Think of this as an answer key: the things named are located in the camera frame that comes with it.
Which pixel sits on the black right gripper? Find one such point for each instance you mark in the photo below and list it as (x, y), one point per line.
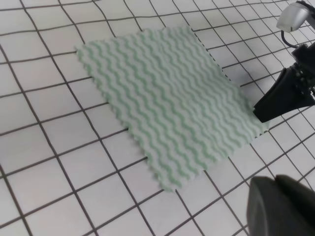
(283, 96)

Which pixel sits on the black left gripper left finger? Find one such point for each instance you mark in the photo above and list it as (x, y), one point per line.
(271, 213)

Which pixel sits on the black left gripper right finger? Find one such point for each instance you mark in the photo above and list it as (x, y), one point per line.
(301, 197)

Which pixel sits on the green white wavy striped towel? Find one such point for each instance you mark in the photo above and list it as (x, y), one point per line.
(174, 99)

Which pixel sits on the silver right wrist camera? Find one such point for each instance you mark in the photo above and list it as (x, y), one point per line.
(293, 17)

